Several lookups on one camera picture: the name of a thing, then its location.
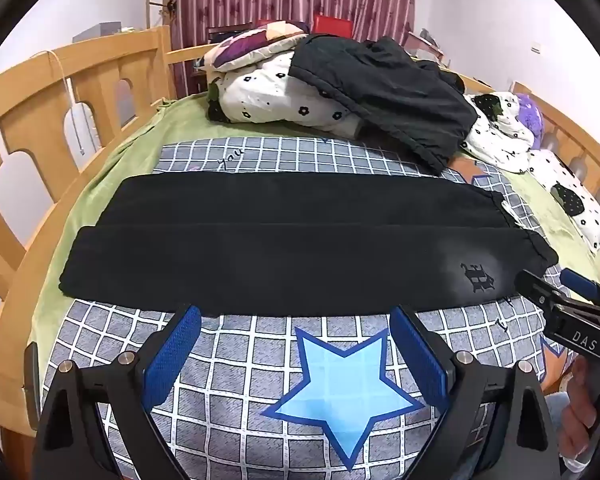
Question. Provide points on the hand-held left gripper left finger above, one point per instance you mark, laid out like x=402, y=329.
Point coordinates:
x=175, y=355

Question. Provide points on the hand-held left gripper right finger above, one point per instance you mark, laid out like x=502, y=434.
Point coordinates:
x=420, y=355

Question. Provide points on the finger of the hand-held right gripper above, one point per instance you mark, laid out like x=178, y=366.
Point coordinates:
x=535, y=287
x=582, y=284

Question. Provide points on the black pants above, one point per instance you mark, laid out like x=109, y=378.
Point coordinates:
x=280, y=250

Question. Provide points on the person's right hand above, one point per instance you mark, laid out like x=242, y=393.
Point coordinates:
x=580, y=410

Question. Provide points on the white floral pillow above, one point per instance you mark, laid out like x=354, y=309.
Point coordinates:
x=575, y=200

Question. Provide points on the grey checked star blanket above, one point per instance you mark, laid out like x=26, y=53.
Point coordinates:
x=260, y=360

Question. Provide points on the purple plush toy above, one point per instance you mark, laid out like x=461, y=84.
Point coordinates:
x=532, y=120

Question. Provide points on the green bed sheet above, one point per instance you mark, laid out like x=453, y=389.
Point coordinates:
x=125, y=140

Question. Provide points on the pile of black clothes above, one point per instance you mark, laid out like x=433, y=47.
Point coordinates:
x=390, y=90

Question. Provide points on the white floral quilt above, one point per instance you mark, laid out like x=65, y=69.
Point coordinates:
x=265, y=95

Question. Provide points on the purple patterned pillow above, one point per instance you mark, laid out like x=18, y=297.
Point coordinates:
x=250, y=45

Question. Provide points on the red chair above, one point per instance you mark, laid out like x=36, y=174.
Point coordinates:
x=332, y=25

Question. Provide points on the grey box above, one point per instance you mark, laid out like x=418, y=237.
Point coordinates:
x=100, y=31

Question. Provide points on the wooden coat rack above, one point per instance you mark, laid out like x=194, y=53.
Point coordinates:
x=162, y=10

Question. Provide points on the wooden bed frame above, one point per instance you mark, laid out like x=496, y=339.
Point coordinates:
x=25, y=110

